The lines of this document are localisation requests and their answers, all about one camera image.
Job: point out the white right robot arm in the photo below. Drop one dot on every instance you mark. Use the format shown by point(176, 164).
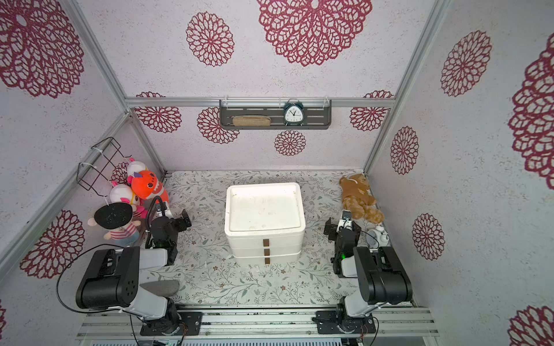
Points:
point(379, 273)

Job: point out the red orange plush fish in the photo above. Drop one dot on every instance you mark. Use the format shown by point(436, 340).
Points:
point(146, 186)

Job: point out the white alarm clock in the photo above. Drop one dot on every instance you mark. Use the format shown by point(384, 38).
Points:
point(377, 237)

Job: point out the white three-drawer cabinet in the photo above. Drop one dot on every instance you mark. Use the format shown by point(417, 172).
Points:
point(265, 211)

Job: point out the brown teddy bear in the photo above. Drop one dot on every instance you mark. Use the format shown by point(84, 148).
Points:
point(357, 199)

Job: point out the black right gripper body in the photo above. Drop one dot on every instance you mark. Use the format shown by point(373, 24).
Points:
point(335, 229)

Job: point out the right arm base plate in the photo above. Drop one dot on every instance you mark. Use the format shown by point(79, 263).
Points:
point(335, 322)

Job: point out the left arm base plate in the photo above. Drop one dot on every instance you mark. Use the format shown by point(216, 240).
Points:
point(183, 323)

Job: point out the black haired plush doll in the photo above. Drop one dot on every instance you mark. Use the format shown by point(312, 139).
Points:
point(118, 220)

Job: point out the dark grey wall shelf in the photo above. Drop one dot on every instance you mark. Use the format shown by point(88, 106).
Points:
point(318, 113)

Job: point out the green alarm clock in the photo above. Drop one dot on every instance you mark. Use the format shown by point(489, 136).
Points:
point(294, 114)

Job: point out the floral table mat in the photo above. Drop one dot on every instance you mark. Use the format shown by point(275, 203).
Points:
point(205, 267)

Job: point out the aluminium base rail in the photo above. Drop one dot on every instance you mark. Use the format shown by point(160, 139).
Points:
point(218, 322)

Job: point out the black wire basket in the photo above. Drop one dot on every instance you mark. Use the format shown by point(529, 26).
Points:
point(107, 165)

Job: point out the pink white plush doll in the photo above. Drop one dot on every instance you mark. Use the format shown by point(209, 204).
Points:
point(125, 194)

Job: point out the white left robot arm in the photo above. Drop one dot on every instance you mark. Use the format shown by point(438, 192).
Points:
point(112, 283)

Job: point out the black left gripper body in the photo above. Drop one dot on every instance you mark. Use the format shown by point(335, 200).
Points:
point(179, 222)

